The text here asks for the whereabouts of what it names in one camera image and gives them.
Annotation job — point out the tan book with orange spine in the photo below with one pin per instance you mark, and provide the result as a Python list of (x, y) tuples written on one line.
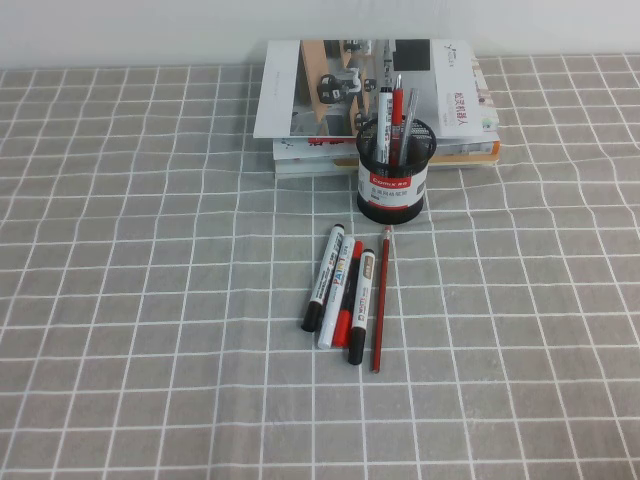
[(460, 161)]

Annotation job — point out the white paint marker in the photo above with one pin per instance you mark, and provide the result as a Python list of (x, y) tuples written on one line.
[(337, 295)]

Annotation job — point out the thin white book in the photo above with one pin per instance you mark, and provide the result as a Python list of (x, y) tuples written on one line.
[(300, 171)]

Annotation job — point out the white marker with black text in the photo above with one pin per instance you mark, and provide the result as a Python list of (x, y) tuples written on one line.
[(327, 270)]

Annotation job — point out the red pencil with eraser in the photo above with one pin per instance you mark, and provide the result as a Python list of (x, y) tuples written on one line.
[(382, 300)]

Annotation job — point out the black pen with red caps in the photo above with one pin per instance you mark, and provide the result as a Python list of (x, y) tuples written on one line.
[(342, 331)]

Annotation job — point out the white marker with black cap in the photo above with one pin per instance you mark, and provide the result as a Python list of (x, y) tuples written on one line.
[(384, 115)]

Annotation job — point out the grey transparent pen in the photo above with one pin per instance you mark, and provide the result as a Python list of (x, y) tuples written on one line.
[(410, 112)]

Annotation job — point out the grey checked tablecloth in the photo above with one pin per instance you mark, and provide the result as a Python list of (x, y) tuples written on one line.
[(150, 300)]

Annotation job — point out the black mesh pen holder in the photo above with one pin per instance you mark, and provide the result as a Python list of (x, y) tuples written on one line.
[(395, 210)]

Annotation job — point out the white brochure with office photo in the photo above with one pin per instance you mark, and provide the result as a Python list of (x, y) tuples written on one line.
[(280, 90)]

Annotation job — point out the white marker with gold label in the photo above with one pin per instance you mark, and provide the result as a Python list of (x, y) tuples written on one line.
[(361, 305)]

